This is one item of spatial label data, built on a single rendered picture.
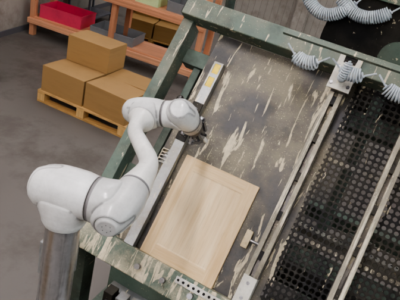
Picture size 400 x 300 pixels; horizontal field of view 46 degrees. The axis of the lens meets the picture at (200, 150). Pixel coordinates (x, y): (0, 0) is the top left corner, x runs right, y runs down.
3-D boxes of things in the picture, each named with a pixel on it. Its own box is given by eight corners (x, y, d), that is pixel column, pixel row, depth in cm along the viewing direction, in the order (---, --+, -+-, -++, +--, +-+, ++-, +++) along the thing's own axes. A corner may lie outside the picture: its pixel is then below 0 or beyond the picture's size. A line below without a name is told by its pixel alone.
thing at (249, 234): (240, 246, 207) (239, 245, 204) (248, 229, 208) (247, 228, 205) (246, 249, 206) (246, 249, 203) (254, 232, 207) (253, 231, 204)
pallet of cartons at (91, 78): (165, 112, 574) (177, 56, 541) (137, 143, 488) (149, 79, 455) (69, 81, 589) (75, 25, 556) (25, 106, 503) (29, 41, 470)
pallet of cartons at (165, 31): (176, 56, 779) (184, 18, 749) (117, 37, 797) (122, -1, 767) (191, 46, 848) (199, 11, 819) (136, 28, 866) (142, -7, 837)
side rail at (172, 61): (89, 219, 233) (79, 217, 222) (188, 27, 246) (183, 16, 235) (99, 224, 231) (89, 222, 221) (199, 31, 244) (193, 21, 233)
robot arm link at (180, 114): (203, 109, 182) (171, 105, 186) (194, 94, 168) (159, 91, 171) (198, 136, 180) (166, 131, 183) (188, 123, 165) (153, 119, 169)
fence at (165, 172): (127, 241, 219) (123, 241, 216) (216, 63, 231) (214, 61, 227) (136, 246, 218) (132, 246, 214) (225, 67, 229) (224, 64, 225)
